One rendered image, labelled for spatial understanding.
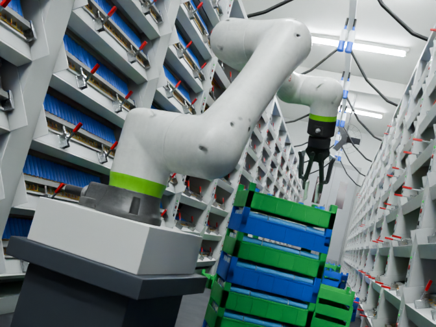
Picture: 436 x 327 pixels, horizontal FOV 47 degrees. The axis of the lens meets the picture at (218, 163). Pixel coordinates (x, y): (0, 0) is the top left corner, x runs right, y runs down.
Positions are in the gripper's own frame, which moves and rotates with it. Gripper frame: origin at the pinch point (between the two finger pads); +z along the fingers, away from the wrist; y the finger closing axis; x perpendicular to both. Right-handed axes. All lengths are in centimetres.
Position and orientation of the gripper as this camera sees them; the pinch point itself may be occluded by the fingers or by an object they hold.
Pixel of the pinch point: (311, 191)
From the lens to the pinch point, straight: 178.8
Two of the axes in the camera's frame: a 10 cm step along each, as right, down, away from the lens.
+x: 4.1, -2.3, 8.8
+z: -0.8, 9.5, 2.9
